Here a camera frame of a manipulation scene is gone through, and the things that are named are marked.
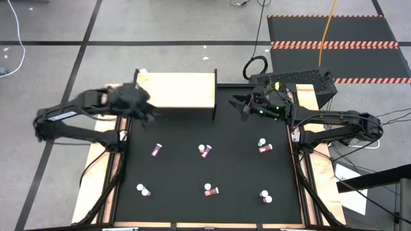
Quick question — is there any black angled beam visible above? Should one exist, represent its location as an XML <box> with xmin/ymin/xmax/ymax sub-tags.
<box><xmin>336</xmin><ymin>163</ymin><xmax>411</xmax><ymax>194</ymax></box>

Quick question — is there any wooden table side board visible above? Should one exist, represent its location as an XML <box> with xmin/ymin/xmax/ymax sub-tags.
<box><xmin>294</xmin><ymin>83</ymin><xmax>347</xmax><ymax>225</ymax></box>
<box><xmin>71</xmin><ymin>83</ymin><xmax>129</xmax><ymax>225</ymax></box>

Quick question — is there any yellow hanging cable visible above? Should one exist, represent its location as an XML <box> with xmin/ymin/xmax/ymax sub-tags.
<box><xmin>317</xmin><ymin>0</ymin><xmax>338</xmax><ymax>68</ymax></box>

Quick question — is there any grey panel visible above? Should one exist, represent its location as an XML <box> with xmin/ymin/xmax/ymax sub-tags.
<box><xmin>399</xmin><ymin>177</ymin><xmax>411</xmax><ymax>231</ymax></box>

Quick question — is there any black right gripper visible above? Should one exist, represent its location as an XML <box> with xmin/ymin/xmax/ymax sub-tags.
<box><xmin>228</xmin><ymin>85</ymin><xmax>293</xmax><ymax>123</ymax></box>

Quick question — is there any wooden shelf with black frame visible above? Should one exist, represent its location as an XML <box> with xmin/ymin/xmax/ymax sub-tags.
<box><xmin>132</xmin><ymin>67</ymin><xmax>218</xmax><ymax>122</ymax></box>

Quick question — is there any white paper sheet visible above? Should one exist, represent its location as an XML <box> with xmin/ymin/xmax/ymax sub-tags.
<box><xmin>333</xmin><ymin>162</ymin><xmax>369</xmax><ymax>216</ymax></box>

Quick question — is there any white floor cable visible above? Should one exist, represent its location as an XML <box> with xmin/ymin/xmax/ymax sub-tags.
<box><xmin>0</xmin><ymin>0</ymin><xmax>26</xmax><ymax>78</ymax></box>

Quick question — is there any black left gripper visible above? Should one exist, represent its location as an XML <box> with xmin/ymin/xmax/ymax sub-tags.
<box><xmin>107</xmin><ymin>82</ymin><xmax>157</xmax><ymax>131</ymax></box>

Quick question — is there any black perforated computer case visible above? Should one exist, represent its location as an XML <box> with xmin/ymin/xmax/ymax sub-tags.
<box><xmin>249</xmin><ymin>68</ymin><xmax>338</xmax><ymax>108</ymax></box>

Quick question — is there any black coiled cable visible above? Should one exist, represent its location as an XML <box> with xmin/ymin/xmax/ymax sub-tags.
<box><xmin>242</xmin><ymin>0</ymin><xmax>269</xmax><ymax>81</ymax></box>

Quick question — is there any black hazard-striped floor mat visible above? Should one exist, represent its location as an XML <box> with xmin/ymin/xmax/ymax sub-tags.
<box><xmin>270</xmin><ymin>41</ymin><xmax>411</xmax><ymax>85</ymax></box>
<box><xmin>267</xmin><ymin>14</ymin><xmax>399</xmax><ymax>49</ymax></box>

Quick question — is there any black diagonal frame brace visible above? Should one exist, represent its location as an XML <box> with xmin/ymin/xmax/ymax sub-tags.
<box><xmin>76</xmin><ymin>153</ymin><xmax>126</xmax><ymax>225</ymax></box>
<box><xmin>292</xmin><ymin>153</ymin><xmax>343</xmax><ymax>227</ymax></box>

